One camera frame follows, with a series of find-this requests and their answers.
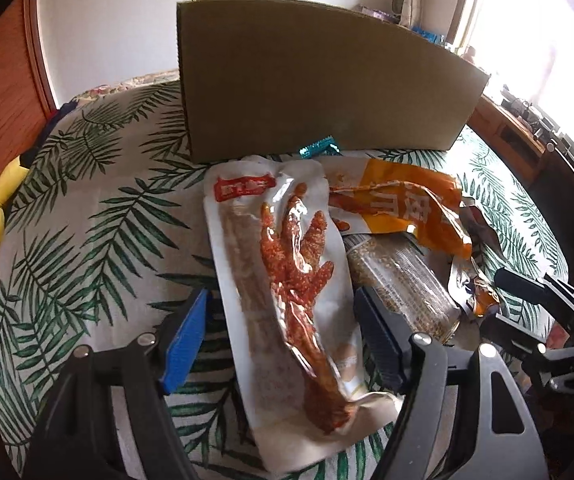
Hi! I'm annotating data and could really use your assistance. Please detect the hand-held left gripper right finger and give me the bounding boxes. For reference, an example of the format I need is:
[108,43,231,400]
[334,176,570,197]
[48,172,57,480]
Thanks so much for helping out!
[353,286,550,480]

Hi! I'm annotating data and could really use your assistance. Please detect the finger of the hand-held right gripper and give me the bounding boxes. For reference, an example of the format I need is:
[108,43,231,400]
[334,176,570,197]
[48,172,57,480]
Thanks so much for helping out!
[494,266,574,326]
[480,316,574,393]

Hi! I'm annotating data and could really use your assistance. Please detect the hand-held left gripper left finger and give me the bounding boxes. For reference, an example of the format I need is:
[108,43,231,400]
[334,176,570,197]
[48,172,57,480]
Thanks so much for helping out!
[22,287,213,480]

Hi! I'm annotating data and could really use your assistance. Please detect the silver orange snack packet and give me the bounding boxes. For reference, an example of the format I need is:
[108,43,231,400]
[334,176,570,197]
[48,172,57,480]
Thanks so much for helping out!
[447,197,509,320]

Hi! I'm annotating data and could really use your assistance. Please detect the clear sesame bar packet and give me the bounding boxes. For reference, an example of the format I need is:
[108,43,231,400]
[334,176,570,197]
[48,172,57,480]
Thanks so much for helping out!
[342,232,464,346]

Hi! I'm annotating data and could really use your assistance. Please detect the clear chicken feet packet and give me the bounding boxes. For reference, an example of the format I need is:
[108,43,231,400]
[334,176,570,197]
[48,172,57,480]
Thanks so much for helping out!
[203,156,404,476]

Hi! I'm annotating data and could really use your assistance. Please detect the teal candy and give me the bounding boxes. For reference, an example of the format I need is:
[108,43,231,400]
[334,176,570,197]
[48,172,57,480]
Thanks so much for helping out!
[298,135,342,159]

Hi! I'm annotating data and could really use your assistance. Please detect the brown cardboard box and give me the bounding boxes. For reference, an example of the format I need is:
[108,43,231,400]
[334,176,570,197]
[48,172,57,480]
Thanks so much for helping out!
[176,0,490,165]

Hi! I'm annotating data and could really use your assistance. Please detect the wooden cabinet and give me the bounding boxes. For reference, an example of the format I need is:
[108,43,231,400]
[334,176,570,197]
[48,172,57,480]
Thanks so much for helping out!
[467,95,574,281]

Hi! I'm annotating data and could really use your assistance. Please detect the leaf print bedsheet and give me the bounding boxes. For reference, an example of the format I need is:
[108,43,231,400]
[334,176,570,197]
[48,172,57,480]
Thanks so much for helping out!
[0,80,570,480]

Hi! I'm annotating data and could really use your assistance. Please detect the windowsill clutter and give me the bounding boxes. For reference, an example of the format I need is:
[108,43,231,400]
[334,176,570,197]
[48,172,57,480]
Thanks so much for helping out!
[500,85,573,156]

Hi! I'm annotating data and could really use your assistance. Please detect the dark cloth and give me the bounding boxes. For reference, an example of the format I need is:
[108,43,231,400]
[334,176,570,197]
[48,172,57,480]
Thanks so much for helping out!
[19,101,78,167]

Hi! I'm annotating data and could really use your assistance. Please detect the white sheer curtain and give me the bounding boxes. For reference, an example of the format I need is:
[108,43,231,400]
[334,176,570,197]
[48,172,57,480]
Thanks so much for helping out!
[454,0,574,171]

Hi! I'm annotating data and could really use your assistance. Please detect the floral patterned quilt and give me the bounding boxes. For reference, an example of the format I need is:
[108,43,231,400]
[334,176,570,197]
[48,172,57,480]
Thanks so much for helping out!
[74,71,180,106]

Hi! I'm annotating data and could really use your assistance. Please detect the blue packets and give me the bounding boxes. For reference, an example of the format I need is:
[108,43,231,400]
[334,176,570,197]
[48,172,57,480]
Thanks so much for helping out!
[412,25,448,46]

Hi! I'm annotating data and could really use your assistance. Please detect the wooden wardrobe door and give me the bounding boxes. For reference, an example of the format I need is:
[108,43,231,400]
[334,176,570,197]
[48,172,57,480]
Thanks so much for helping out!
[0,0,58,196]

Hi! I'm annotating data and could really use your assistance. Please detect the purple box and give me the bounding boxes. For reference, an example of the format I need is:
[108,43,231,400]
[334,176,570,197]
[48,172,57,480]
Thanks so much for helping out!
[357,5,400,23]

